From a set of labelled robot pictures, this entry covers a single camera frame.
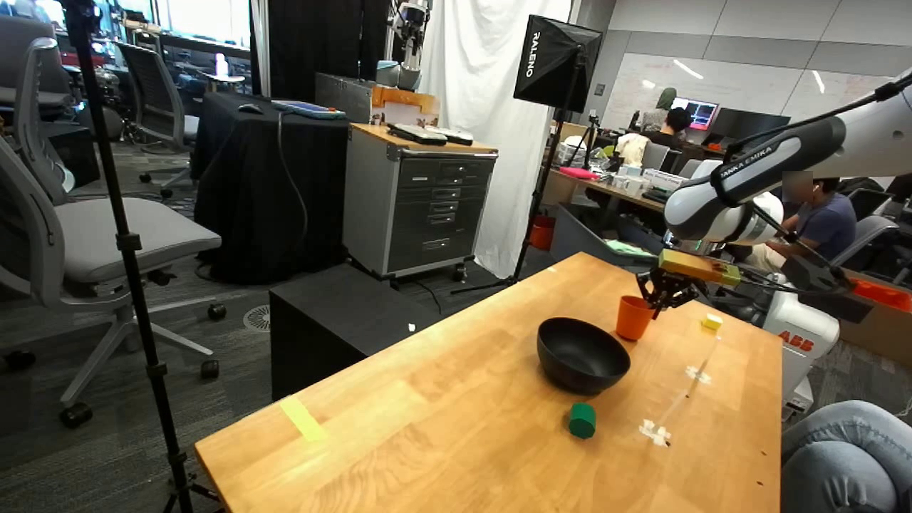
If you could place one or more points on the black keyboard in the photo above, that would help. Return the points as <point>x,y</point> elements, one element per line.
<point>417,132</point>

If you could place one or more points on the small yellow tape piece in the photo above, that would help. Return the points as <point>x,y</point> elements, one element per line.
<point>712,323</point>

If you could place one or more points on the window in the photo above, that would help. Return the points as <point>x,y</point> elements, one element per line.
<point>203,18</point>

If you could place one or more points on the black bowl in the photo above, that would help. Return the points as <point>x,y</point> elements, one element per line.
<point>582,366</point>

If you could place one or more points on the grey cushioned office chair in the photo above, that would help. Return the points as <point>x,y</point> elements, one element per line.
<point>123,239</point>

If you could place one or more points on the softbox light stand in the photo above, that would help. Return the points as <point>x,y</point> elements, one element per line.
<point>542,186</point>

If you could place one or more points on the black flat device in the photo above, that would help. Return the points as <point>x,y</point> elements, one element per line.
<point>461,139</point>

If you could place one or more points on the black low box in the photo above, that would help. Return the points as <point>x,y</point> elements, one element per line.
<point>344,314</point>

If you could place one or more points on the dark computer monitor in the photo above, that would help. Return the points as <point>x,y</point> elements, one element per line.
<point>751,125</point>

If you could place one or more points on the seated person blue jeans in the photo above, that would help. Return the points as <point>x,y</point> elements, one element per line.
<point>844,457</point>

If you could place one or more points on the red bucket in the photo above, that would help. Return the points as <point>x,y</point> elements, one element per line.
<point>542,234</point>

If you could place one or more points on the cardboard box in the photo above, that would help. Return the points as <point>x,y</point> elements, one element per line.
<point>404,105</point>

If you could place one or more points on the yellow-green tape strip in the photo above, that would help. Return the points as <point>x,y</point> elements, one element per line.
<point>304,421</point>

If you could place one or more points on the seated person dark hair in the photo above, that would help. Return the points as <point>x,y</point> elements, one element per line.
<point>676,119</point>

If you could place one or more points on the colourful lit monitor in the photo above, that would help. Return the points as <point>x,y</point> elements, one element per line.
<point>702,116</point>

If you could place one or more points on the black softbox light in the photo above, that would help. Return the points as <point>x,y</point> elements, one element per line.
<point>556,62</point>

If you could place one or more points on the cluttered wooden desk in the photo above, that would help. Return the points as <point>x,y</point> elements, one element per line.
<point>627,195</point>

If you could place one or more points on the clear plastic wrapper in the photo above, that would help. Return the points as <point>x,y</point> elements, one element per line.
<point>656,435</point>

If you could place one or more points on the blue flat item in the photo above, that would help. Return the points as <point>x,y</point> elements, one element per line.
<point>307,106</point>

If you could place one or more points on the black tall panel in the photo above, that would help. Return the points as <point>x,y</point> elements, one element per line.
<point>324,46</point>

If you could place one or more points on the black cloth covered table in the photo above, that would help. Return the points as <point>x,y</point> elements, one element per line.
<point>258,190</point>

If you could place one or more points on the white curtain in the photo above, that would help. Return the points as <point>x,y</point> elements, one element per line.
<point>474,76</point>

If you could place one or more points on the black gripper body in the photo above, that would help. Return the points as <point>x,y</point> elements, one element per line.
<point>679,290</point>

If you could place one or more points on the grey frame mesh chair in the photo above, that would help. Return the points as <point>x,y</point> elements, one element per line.
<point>26,96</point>

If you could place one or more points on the dark office chair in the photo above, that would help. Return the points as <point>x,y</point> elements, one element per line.
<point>157,96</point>

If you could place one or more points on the black tripod stand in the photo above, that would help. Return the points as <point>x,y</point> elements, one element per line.
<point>129,244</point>

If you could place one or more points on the clear tape strip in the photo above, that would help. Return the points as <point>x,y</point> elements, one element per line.
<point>683,391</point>

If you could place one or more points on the person in dark shirt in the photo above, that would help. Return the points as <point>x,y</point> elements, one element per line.
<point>827,223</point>

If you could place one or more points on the small white tape piece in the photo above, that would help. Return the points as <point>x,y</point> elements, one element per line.
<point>699,374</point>

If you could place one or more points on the white ABB robot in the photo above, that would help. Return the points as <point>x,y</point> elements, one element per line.
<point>803,337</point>

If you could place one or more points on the orange plastic cup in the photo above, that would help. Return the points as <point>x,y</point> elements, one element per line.
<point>632,320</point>

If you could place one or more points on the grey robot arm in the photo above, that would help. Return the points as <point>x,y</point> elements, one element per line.
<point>412,29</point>

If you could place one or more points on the green block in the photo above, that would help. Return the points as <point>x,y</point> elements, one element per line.
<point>582,421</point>

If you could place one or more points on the grey drawer cabinet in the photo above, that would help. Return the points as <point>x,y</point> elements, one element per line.
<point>417,209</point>

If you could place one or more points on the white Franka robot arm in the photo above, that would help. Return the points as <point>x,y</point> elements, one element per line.
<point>778,157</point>

